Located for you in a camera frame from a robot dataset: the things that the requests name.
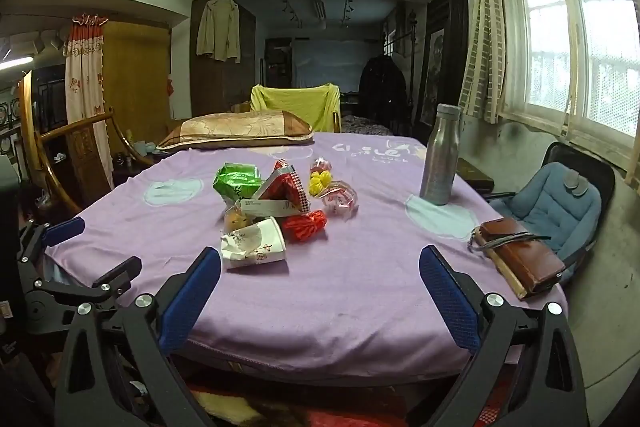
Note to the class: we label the thin wooden board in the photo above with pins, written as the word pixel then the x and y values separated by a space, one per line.
pixel 507 276

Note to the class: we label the curved wooden chair frame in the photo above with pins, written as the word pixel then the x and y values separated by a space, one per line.
pixel 75 127

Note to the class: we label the black chair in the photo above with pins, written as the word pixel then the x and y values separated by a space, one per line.
pixel 602 167

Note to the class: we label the beige hanging shirt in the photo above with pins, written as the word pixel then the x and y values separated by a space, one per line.
pixel 218 29

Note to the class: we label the dark wooden side table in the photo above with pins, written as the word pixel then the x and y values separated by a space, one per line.
pixel 475 174

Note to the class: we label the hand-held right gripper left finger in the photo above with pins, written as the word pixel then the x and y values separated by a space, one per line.
pixel 190 302

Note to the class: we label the silver metal bottle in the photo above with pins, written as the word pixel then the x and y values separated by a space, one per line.
pixel 440 157

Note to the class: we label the red mesh net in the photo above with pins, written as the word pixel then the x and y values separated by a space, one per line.
pixel 305 224

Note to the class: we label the small clear plastic cup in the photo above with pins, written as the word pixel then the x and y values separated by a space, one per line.
pixel 320 166

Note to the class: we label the white paper cup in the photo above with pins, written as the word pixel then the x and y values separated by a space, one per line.
pixel 260 242

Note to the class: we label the white board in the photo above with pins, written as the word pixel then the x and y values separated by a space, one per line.
pixel 330 64

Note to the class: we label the white framed window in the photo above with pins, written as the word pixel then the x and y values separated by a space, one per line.
pixel 575 37

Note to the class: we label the orange wooden door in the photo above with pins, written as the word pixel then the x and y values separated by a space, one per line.
pixel 137 77

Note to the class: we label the clear bag with orange snack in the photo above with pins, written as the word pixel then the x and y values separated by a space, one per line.
pixel 237 219

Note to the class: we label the clear cup with red wrappers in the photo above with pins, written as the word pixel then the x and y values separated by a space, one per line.
pixel 340 202

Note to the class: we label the blue seat cushion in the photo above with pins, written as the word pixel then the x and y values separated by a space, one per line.
pixel 550 202

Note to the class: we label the dark wooden wardrobe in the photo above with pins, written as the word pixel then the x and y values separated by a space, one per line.
pixel 247 72

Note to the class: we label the yellow cloth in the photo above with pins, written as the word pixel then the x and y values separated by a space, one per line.
pixel 295 104

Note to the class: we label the white floral curtain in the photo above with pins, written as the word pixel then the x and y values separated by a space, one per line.
pixel 85 97

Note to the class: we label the brown beige pillow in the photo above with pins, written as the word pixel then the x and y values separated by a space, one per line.
pixel 235 129

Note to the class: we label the black backpack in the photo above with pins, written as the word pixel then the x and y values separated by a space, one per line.
pixel 382 89

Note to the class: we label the beige checked curtain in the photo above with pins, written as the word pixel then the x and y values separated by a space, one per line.
pixel 480 32

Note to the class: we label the red cloth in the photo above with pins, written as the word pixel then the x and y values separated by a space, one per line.
pixel 325 412

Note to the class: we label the brown leather wallet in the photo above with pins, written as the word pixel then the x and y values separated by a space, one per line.
pixel 525 257

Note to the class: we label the green snack packet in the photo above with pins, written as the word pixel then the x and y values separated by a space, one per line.
pixel 235 179

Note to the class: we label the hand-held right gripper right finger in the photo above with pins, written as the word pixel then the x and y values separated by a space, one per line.
pixel 450 302

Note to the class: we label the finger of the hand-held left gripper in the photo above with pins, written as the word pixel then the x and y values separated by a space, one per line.
pixel 65 229
pixel 115 276

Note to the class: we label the dark tall cabinet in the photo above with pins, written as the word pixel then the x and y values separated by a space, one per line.
pixel 442 57

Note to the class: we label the red white snack packet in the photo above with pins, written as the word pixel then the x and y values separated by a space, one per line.
pixel 280 192

